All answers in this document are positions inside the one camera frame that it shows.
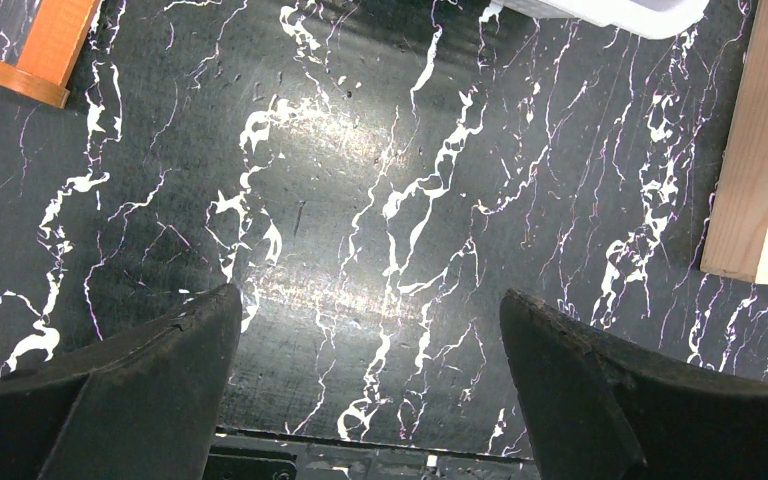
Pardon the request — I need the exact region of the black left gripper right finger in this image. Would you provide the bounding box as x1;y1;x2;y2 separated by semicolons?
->
499;290;768;479

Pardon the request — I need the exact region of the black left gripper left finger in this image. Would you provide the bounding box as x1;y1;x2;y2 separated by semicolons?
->
0;284;242;479

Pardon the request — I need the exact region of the orange wooden rack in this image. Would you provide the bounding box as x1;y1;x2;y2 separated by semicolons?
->
0;0;101;108

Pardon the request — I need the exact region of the white plastic basket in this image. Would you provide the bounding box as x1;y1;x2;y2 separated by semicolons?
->
495;0;709;40

